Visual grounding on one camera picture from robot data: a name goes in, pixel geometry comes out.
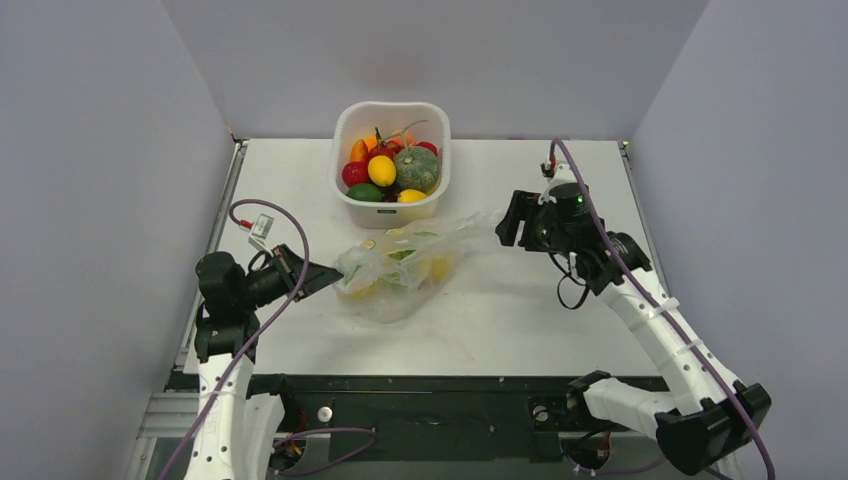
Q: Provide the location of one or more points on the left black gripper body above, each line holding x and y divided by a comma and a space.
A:
263, 287

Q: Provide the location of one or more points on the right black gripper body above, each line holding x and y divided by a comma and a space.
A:
521, 221

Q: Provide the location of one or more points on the clear plastic bag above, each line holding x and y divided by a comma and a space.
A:
454, 238

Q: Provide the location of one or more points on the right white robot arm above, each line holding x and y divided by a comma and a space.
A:
708, 412

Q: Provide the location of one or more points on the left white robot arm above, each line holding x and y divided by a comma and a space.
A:
234, 427

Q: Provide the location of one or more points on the green fake grapes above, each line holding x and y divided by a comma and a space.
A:
396, 271

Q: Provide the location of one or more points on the green lime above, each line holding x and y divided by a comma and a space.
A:
365, 192

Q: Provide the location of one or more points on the red apple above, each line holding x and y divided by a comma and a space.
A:
355, 173

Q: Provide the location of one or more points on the green cantaloupe melon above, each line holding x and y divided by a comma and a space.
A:
417, 168

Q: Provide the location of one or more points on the red tomato at back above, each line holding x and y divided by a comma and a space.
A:
429, 146

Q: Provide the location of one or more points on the yellow lemon at front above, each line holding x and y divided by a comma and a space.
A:
411, 196

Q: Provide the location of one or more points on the white plastic basket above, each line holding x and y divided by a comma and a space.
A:
427, 122

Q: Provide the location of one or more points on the orange pepper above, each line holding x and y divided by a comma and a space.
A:
359, 151

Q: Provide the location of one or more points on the yellow lemon in basket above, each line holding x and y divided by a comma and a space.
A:
382, 171

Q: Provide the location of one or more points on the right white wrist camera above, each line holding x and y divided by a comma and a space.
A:
559, 178

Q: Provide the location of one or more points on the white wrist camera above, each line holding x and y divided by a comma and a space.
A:
559, 178
259, 232

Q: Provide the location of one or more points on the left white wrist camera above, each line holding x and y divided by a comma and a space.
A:
259, 232

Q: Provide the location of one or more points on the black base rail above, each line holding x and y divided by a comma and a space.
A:
437, 418

